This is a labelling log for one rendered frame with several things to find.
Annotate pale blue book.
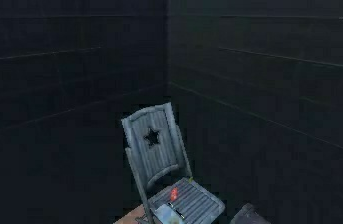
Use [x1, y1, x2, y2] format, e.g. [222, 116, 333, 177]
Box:
[154, 203, 186, 224]

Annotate grey slatted star-cutout chair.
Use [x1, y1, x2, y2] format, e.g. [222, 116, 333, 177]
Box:
[121, 102, 226, 224]

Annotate black pen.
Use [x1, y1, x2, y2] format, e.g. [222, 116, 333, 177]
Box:
[167, 202, 186, 220]

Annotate dark grey box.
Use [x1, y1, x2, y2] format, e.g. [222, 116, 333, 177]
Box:
[229, 202, 272, 224]

